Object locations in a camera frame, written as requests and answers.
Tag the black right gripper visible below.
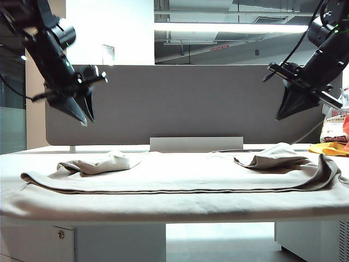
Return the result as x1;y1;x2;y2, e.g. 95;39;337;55
268;51;344;121

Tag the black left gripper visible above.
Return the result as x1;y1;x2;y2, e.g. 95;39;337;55
30;69;109;126

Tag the beige T-shirt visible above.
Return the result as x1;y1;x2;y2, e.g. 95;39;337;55
0;142;349;223

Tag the printed plastic snack bag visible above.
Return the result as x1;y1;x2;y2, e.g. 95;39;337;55
319;87;349;144

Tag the yellow cloth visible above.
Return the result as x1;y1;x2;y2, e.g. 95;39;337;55
308;141;349;158

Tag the ceiling air vent grille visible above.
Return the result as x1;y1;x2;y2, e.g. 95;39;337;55
253;16;288;24

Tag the long ceiling light strip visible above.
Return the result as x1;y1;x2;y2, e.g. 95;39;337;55
154;22;311;34

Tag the grey fabric desk divider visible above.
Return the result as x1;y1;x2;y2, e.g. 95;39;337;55
45;64;343;146

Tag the white cabinet with vent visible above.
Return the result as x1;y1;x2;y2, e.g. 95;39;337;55
274;222;349;262

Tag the white drawer cabinet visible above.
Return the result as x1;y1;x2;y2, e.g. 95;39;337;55
0;218;167;262

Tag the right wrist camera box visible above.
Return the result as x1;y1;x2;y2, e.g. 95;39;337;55
282;62;300;76

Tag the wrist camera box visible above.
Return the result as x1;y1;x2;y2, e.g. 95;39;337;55
282;62;300;76
81;65;100;80

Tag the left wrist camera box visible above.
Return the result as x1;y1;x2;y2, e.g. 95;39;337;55
81;65;100;80

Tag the grey power cable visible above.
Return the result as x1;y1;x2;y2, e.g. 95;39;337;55
293;120;324;145

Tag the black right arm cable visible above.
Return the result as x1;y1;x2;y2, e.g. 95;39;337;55
282;0;328;66

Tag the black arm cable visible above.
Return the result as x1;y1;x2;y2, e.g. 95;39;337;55
0;73;38;100
282;0;328;66

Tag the metal wall plate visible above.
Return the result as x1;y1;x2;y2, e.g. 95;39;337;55
102;44;115;66

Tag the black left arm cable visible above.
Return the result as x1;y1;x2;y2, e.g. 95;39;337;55
0;73;38;100

